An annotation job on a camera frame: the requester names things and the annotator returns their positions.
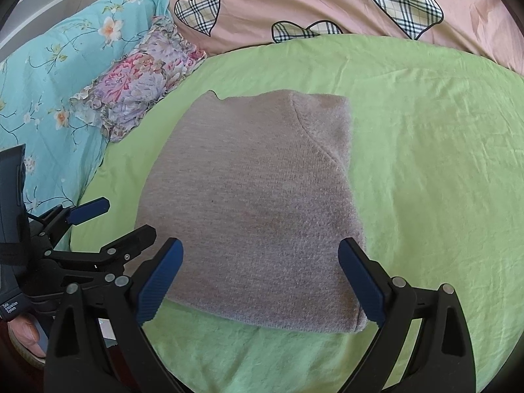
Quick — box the person's left hand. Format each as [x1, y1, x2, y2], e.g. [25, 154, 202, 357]
[7, 315, 47, 370]

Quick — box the floral ruffled pillow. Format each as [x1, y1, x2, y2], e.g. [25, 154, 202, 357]
[69, 15, 207, 143]

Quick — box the beige knit sweater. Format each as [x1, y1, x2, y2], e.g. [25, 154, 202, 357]
[134, 90, 368, 333]

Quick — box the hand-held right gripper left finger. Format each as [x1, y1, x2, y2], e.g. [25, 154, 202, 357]
[43, 237, 193, 393]

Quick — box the teal floral blanket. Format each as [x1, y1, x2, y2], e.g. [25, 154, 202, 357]
[0, 0, 185, 250]

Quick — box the green bed sheet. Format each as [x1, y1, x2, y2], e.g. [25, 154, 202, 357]
[67, 33, 524, 393]

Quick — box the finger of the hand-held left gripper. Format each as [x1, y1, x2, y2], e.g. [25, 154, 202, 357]
[53, 224, 157, 276]
[28, 197, 110, 251]

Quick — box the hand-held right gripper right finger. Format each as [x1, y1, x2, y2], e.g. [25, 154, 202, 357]
[338, 237, 477, 393]

